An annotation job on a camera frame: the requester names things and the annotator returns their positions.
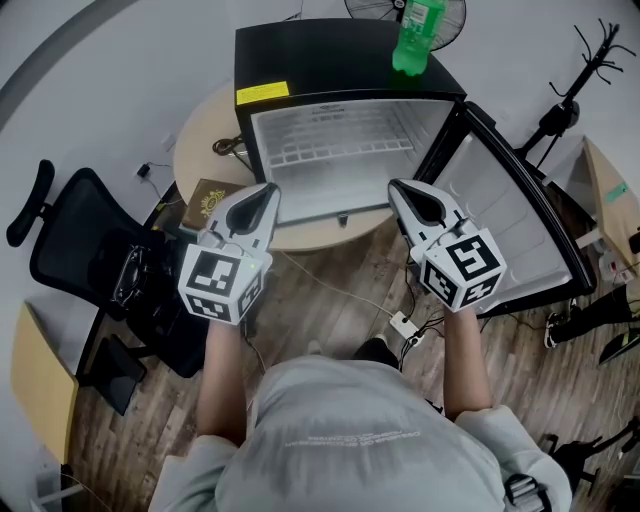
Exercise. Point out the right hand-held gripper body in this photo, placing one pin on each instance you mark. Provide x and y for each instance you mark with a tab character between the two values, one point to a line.
465	270

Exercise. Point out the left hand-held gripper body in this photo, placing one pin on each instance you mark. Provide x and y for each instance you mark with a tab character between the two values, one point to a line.
215	280

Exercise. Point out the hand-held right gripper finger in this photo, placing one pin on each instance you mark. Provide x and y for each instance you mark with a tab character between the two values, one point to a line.
400	210
447	205

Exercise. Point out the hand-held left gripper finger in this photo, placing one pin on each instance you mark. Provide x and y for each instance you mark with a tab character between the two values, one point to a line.
222	210
272	210

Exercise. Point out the white wire fridge shelf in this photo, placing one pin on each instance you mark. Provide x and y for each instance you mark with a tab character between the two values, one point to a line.
300	156

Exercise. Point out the black mini fridge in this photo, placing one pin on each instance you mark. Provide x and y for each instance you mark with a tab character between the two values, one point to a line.
325	55

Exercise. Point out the person's right forearm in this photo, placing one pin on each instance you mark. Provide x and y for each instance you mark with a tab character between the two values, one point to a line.
465	365

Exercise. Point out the person's left forearm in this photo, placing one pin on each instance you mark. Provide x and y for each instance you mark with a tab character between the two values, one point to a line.
225	380

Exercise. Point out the white mini-fridge door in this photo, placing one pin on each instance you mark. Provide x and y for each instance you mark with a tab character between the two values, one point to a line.
500	215

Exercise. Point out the brown book with gold emblem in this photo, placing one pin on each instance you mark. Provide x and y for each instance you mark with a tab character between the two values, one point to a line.
207	202

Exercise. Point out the clear pouch with black trim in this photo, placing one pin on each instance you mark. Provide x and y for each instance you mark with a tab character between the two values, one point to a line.
137	275

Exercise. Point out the round wooden table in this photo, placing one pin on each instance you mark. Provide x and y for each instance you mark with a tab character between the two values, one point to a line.
205	130

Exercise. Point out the white power strip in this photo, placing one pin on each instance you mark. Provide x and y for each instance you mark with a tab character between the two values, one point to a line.
406	327

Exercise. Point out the black plug adapter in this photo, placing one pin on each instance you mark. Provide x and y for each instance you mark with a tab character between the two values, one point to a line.
144	170

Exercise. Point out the person's shoe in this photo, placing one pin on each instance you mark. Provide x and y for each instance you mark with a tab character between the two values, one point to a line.
551	332
381	338
315	348

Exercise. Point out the person's right shoe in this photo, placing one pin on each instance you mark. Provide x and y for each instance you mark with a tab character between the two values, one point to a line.
381	338

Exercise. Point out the yellow warning sticker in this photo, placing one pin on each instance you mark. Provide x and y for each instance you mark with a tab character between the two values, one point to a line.
262	93

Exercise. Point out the person's left shoe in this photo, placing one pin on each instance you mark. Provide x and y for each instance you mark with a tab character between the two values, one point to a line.
315	348

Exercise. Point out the person's black trousers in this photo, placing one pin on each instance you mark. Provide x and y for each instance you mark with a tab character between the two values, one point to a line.
375	355

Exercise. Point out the black coat rack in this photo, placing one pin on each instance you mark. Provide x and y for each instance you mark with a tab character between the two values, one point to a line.
560	117

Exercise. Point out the black mesh office chair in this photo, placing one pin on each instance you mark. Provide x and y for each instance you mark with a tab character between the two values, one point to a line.
65	225

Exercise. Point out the light wooden desk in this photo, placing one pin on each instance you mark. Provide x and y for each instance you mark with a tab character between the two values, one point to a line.
610	200

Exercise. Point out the green plastic bottle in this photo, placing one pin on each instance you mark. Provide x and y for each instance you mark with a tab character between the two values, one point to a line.
417	40

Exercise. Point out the black object with green stripe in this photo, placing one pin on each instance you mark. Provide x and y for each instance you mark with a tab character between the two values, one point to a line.
622	350

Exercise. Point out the small wooden side table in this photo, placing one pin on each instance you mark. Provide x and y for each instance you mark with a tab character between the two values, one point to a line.
42	380

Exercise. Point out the black standing fan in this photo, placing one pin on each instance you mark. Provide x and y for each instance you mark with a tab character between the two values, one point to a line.
370	9

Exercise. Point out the person's grey shirt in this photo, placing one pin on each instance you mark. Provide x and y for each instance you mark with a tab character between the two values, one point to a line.
350	445

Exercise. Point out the black swivel chair base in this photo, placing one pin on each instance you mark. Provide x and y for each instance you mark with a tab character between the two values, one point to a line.
580	455

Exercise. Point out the white metal frame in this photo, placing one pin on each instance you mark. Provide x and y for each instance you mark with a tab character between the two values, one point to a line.
50	487

